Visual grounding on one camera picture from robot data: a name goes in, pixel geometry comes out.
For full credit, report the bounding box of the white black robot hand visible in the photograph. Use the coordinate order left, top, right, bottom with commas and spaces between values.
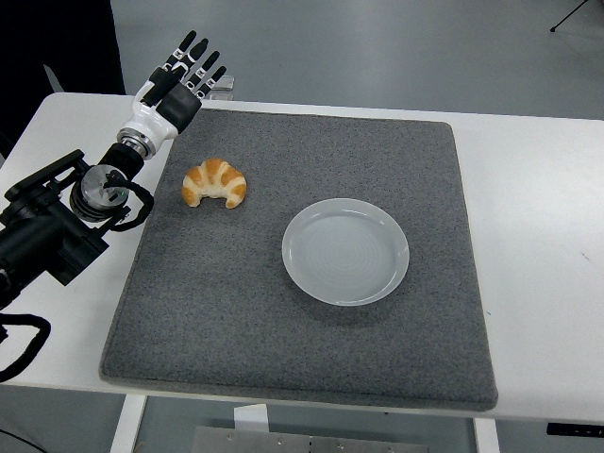
121, 30, 228, 149

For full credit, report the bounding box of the golden brown croissant bread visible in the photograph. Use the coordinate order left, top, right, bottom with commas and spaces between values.
181, 158, 248, 210

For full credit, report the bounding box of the round white plate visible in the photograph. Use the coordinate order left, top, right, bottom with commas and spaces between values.
281, 197, 411, 307

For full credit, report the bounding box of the grey metal plate with screws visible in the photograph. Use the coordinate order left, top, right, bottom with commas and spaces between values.
191, 425, 428, 453

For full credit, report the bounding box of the black panel behind table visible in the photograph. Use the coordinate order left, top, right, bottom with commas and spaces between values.
0, 0, 127, 164

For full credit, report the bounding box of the grey felt mat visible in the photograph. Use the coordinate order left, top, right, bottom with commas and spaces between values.
97, 108, 500, 412

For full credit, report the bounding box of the white table leg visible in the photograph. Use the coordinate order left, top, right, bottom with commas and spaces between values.
473, 417, 501, 453
109, 394, 148, 453

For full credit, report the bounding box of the black tripod leg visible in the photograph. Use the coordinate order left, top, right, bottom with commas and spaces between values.
548, 0, 592, 34

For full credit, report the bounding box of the black table control panel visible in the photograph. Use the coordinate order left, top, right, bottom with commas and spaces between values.
546, 422, 604, 438

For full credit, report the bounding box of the thin black floor cable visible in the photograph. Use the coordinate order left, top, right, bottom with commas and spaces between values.
0, 427, 44, 453

